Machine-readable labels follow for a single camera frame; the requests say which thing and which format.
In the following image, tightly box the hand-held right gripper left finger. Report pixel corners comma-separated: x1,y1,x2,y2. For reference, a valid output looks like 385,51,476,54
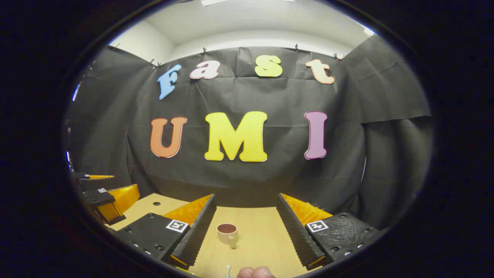
115,194,217,270

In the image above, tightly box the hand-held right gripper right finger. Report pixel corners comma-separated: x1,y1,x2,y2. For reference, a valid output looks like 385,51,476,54
276,193,387,270

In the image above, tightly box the beige cup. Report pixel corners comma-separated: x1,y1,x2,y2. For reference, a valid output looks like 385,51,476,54
217,223,239,249

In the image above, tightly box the wooden desktop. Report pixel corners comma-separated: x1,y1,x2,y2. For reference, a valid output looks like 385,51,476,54
103,193,323,278

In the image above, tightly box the black backdrop cloth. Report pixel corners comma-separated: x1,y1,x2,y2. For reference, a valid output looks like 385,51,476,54
66,35,435,232

